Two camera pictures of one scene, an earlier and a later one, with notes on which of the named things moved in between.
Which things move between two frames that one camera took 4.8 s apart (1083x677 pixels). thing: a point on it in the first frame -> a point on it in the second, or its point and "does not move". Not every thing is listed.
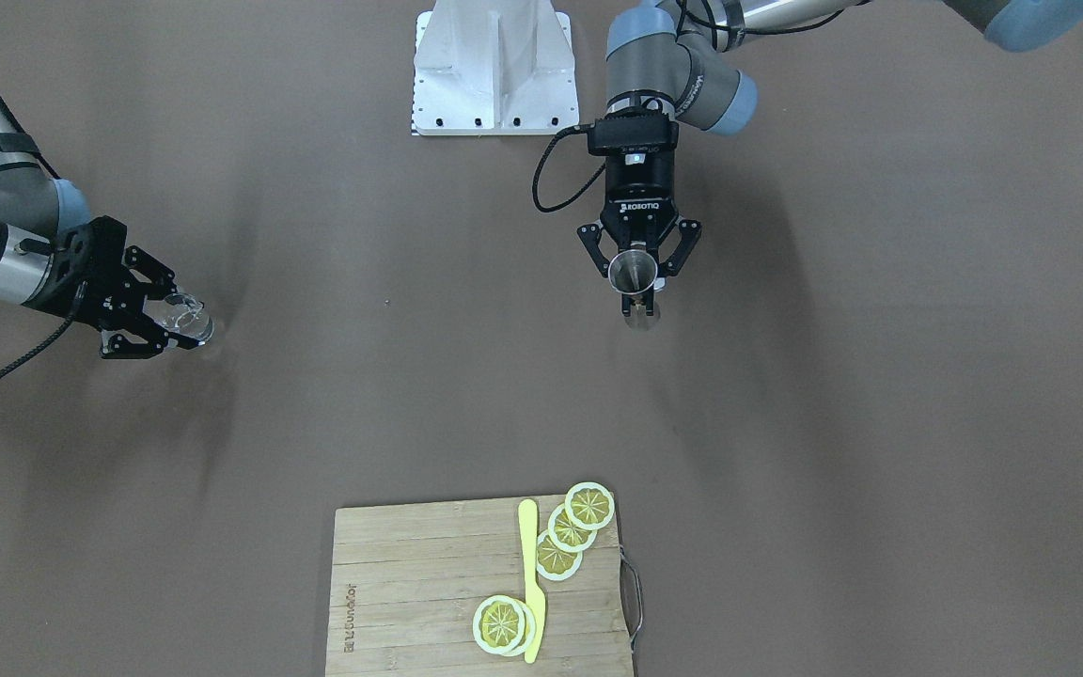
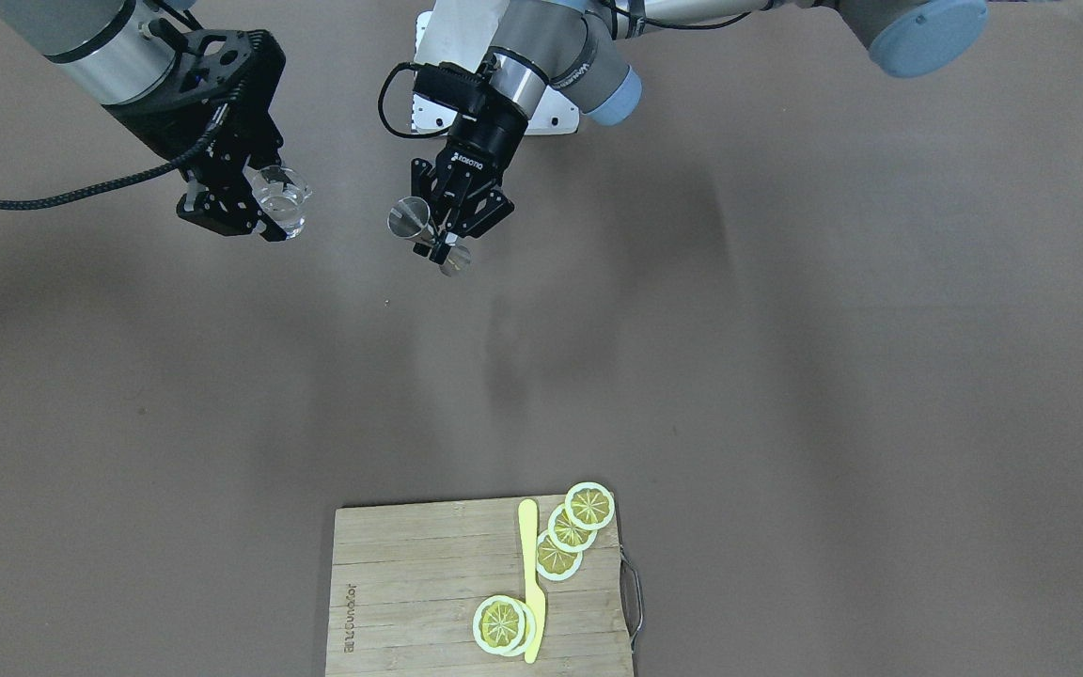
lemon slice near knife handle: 555,563 does not move
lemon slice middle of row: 567,535 does not move
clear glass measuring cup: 188,319 -> 285,194
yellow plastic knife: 527,518 does not move
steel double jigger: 633,272 -> 410,217
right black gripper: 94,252 -> 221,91
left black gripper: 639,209 -> 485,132
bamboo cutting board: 408,580 does not move
